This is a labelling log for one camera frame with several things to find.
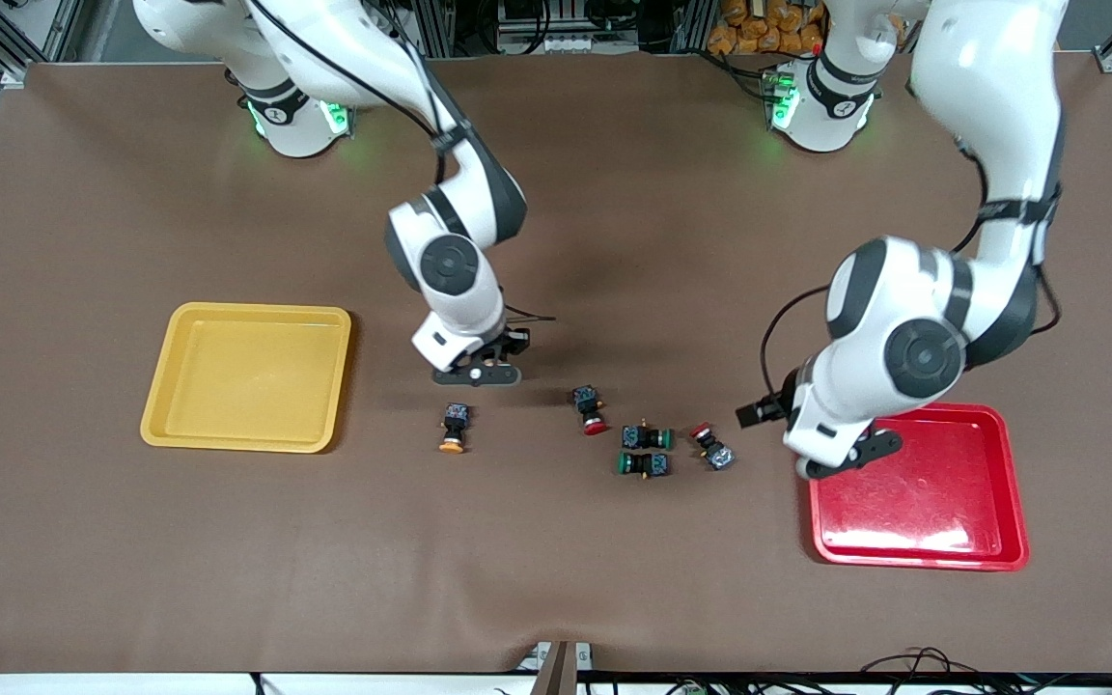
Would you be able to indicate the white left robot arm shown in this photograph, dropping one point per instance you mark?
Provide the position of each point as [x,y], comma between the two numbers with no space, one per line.
[990,97]

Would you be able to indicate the yellow plastic tray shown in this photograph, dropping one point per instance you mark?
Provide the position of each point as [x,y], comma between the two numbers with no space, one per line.
[247,376]

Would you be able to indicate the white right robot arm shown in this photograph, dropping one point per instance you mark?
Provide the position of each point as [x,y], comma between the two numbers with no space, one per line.
[353,48]

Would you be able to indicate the red plastic tray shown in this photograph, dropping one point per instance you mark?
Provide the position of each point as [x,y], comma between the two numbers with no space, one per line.
[942,512]

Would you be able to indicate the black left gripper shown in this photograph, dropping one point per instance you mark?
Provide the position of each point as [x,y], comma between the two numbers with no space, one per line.
[774,404]

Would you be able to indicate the grey equipment rack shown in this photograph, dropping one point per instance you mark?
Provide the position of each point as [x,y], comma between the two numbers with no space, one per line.
[551,24]

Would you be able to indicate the green push button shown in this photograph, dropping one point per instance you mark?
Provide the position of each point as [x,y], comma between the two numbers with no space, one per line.
[638,437]
[654,465]

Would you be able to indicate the red mushroom push button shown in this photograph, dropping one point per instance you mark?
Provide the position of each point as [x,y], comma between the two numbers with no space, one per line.
[587,401]
[716,454]

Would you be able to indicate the orange packaged goods pile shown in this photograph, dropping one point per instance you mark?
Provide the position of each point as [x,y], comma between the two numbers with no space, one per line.
[759,29]

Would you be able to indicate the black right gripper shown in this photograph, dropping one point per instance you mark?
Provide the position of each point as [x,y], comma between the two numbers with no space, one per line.
[512,342]

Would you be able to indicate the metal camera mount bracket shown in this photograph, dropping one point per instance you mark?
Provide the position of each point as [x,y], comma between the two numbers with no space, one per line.
[556,671]

